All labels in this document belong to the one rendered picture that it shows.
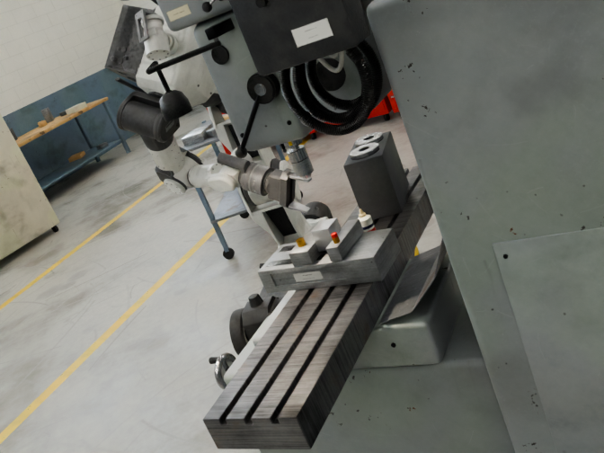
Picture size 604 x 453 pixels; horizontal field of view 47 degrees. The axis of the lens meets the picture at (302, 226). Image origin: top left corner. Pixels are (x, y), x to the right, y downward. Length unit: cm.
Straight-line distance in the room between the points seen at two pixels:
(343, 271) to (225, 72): 56
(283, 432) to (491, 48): 81
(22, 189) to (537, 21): 703
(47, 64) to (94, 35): 128
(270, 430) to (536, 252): 62
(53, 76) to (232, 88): 1014
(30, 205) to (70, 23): 503
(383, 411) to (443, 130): 83
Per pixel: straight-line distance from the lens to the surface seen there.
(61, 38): 1211
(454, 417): 183
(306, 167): 173
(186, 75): 209
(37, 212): 798
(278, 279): 186
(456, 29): 129
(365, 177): 203
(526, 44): 127
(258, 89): 156
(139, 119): 210
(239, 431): 148
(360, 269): 172
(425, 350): 170
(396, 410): 187
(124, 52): 221
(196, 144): 476
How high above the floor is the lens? 168
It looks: 20 degrees down
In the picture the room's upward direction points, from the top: 23 degrees counter-clockwise
